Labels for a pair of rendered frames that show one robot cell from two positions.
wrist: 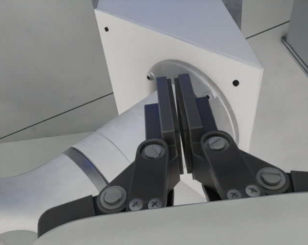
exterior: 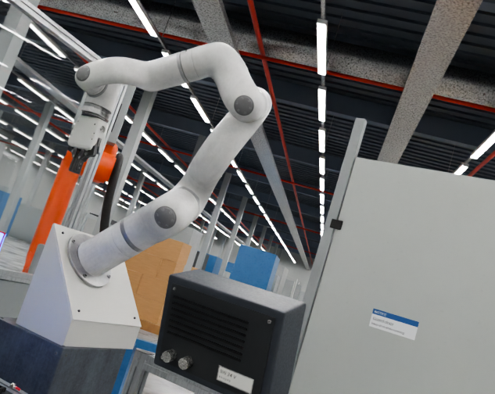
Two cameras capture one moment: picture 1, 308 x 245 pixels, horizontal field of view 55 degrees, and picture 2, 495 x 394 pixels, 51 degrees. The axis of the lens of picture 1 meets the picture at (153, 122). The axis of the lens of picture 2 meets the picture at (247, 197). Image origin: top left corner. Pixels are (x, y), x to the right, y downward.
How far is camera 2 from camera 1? 156 cm
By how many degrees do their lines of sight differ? 64
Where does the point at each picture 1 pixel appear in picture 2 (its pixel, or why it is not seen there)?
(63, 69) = not seen: outside the picture
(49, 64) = not seen: outside the picture
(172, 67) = (73, 259)
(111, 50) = (88, 312)
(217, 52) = (56, 241)
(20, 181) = (139, 224)
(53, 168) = (130, 227)
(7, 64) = not seen: outside the picture
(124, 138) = (107, 234)
